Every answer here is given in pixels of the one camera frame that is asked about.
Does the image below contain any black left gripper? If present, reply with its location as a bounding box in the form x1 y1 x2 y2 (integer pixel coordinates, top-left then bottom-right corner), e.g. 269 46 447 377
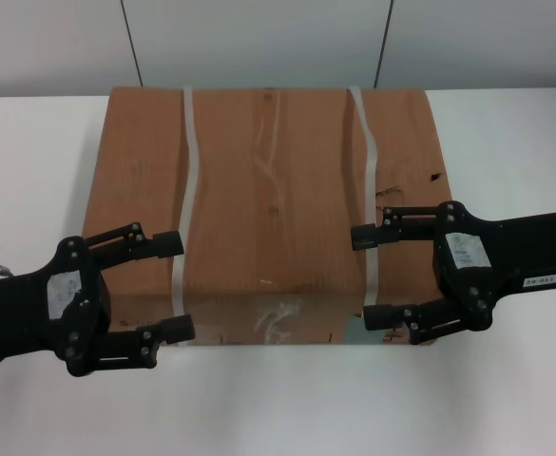
0 220 197 378

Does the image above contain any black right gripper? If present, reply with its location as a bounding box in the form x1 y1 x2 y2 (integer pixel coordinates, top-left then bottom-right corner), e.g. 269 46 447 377
350 200 556 347

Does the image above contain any white plastic packing strap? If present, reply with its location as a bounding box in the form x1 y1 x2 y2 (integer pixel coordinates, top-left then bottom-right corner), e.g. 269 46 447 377
168 85 202 349
347 85 381 308

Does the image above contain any brown cardboard box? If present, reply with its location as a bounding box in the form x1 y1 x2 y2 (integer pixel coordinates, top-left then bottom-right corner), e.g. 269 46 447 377
81 85 453 349

